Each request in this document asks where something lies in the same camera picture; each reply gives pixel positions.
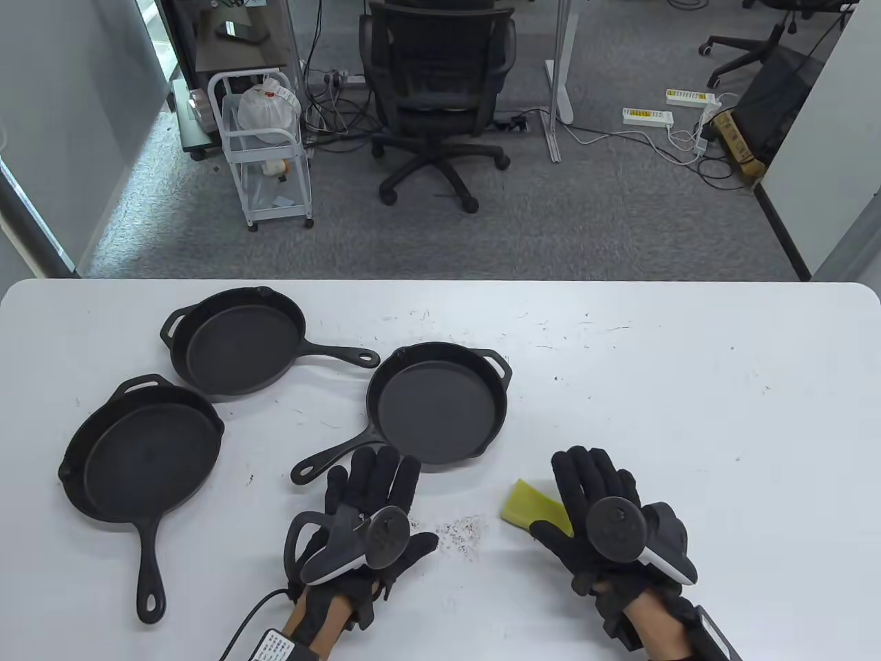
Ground black right forearm pack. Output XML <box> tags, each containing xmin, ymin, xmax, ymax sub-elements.
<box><xmin>688</xmin><ymin>602</ymin><xmax>741</xmax><ymax>661</ymax></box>

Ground black cable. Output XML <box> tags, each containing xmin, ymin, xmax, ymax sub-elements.
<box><xmin>220</xmin><ymin>589</ymin><xmax>293</xmax><ymax>661</ymax></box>

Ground dark crumbs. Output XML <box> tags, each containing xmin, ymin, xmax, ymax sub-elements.
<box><xmin>440</xmin><ymin>515</ymin><xmax>487</xmax><ymax>556</ymax></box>

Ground person's right hand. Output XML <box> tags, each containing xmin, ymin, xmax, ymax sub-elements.
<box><xmin>530</xmin><ymin>446</ymin><xmax>689</xmax><ymax>642</ymax></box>

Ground black mesh office chair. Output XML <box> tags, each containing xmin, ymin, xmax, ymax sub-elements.
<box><xmin>358</xmin><ymin>0</ymin><xmax>517</xmax><ymax>214</ymax></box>

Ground grey left hand controller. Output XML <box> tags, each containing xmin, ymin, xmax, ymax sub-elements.
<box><xmin>284</xmin><ymin>506</ymin><xmax>414</xmax><ymax>587</ymax></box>

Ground black panel board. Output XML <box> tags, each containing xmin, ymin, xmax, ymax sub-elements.
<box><xmin>733</xmin><ymin>48</ymin><xmax>827</xmax><ymax>166</ymax></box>

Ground dark brown side desk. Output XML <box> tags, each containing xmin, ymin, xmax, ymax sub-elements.
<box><xmin>195</xmin><ymin>0</ymin><xmax>290</xmax><ymax>75</ymax></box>

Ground person's left forearm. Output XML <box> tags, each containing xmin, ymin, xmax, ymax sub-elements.
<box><xmin>284</xmin><ymin>592</ymin><xmax>353</xmax><ymax>651</ymax></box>

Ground black left forearm pack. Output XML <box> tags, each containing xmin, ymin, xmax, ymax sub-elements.
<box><xmin>251</xmin><ymin>627</ymin><xmax>317</xmax><ymax>661</ymax></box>

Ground white rolling cart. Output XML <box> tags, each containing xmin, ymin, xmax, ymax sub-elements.
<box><xmin>208</xmin><ymin>69</ymin><xmax>315</xmax><ymax>232</ymax></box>

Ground black low shelf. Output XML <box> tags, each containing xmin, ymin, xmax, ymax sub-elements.
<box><xmin>171</xmin><ymin>77</ymin><xmax>215</xmax><ymax>162</ymax></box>

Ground black phone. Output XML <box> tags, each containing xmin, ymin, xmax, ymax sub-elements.
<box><xmin>215</xmin><ymin>21</ymin><xmax>269</xmax><ymax>45</ymax></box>

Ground grey hand controller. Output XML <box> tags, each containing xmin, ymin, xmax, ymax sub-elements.
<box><xmin>587</xmin><ymin>496</ymin><xmax>698</xmax><ymax>587</ymax></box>
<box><xmin>284</xmin><ymin>506</ymin><xmax>414</xmax><ymax>587</ymax></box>

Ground white plastic bag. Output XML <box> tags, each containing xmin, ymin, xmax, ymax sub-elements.
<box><xmin>237</xmin><ymin>74</ymin><xmax>301</xmax><ymax>145</ymax></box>

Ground brown cardboard box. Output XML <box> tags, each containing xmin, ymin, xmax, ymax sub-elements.
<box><xmin>712</xmin><ymin>110</ymin><xmax>767</xmax><ymax>185</ymax></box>

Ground tangle of black cables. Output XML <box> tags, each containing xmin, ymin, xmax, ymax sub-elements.
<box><xmin>299</xmin><ymin>0</ymin><xmax>386</xmax><ymax>152</ymax></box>

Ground person's left hand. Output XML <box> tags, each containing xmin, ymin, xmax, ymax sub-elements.
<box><xmin>306</xmin><ymin>446</ymin><xmax>439</xmax><ymax>631</ymax></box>

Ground grey right hand controller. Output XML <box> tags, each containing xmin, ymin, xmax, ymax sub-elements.
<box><xmin>587</xmin><ymin>496</ymin><xmax>698</xmax><ymax>587</ymax></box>

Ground yellow green sponge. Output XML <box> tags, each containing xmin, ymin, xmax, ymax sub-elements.
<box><xmin>500</xmin><ymin>480</ymin><xmax>575</xmax><ymax>538</ymax></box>

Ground white desk leg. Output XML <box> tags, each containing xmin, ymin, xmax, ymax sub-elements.
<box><xmin>544</xmin><ymin>0</ymin><xmax>575</xmax><ymax>164</ymax></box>

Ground black cast iron frying pan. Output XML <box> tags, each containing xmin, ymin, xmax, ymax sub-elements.
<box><xmin>290</xmin><ymin>342</ymin><xmax>513</xmax><ymax>486</ymax></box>
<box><xmin>59</xmin><ymin>374</ymin><xmax>225</xmax><ymax>625</ymax></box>
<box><xmin>160</xmin><ymin>286</ymin><xmax>381</xmax><ymax>397</ymax></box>

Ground black office chair base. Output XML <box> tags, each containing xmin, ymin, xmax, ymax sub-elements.
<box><xmin>699</xmin><ymin>0</ymin><xmax>861</xmax><ymax>89</ymax></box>

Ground person's right forearm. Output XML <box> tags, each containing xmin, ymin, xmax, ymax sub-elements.
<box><xmin>623</xmin><ymin>591</ymin><xmax>692</xmax><ymax>661</ymax></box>

